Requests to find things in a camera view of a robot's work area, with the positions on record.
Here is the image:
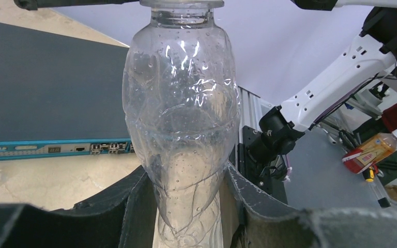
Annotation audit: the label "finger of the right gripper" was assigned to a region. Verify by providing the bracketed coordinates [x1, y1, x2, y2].
[13, 0, 138, 10]

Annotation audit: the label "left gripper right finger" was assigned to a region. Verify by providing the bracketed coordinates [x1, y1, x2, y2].
[220, 163, 397, 247]

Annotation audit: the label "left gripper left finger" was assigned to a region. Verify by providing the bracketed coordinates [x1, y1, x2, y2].
[0, 167, 157, 247]

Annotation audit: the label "clear bottle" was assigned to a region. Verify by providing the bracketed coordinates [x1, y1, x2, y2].
[123, 1, 240, 247]

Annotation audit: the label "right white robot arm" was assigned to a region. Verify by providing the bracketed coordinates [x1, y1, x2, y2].
[248, 1, 397, 163]

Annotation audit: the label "tea bottle red label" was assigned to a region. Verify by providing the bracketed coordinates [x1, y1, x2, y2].
[342, 129, 397, 174]

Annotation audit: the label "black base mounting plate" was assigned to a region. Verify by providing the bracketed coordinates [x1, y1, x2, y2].
[230, 126, 288, 204]

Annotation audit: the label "dark network switch box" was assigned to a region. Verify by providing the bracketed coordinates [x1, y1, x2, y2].
[0, 23, 134, 161]

